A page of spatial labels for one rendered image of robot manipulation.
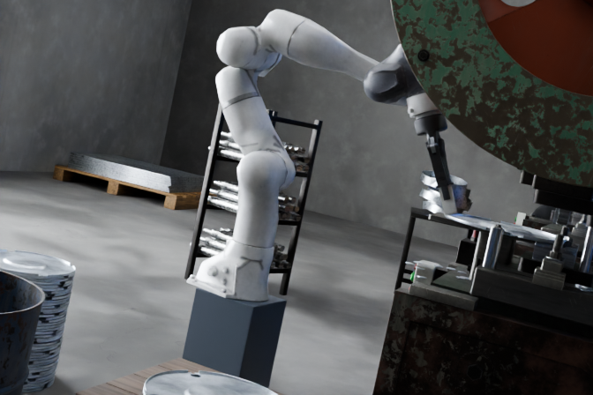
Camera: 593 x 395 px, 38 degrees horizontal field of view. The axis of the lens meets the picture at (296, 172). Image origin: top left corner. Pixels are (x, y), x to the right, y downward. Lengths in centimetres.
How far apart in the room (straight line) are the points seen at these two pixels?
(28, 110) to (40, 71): 35
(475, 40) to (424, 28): 10
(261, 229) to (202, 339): 32
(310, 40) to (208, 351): 84
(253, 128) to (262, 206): 21
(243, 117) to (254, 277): 41
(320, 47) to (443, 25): 57
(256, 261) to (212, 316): 18
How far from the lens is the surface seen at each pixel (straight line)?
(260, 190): 216
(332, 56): 218
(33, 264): 268
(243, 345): 222
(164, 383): 180
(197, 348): 230
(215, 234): 450
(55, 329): 266
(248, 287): 224
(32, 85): 772
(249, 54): 218
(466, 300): 183
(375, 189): 894
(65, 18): 796
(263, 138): 227
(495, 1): 172
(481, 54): 163
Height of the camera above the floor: 94
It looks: 4 degrees down
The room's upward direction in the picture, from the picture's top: 12 degrees clockwise
